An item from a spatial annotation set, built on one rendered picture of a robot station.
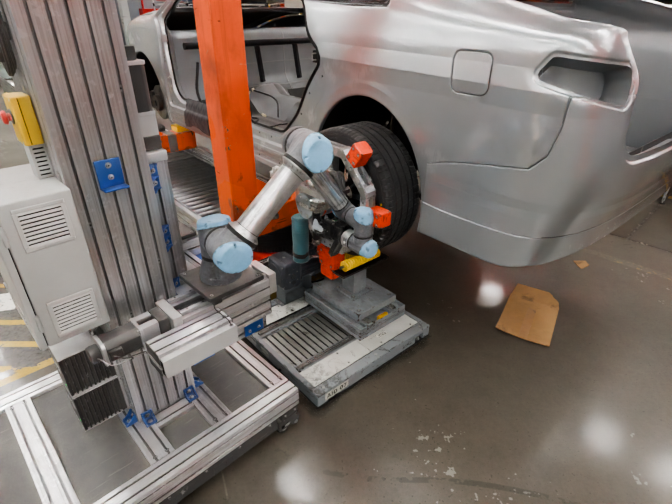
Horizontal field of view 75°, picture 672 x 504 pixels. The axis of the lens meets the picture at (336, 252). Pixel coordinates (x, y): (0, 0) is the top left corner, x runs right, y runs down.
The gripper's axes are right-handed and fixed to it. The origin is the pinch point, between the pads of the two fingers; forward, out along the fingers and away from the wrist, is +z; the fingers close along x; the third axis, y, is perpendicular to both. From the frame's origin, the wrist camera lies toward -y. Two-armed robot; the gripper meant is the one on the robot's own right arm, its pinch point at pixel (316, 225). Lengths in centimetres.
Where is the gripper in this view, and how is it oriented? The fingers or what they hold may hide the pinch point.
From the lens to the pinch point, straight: 195.8
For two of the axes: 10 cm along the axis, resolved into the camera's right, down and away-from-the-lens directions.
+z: -6.5, -3.7, 6.6
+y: 0.0, -8.7, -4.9
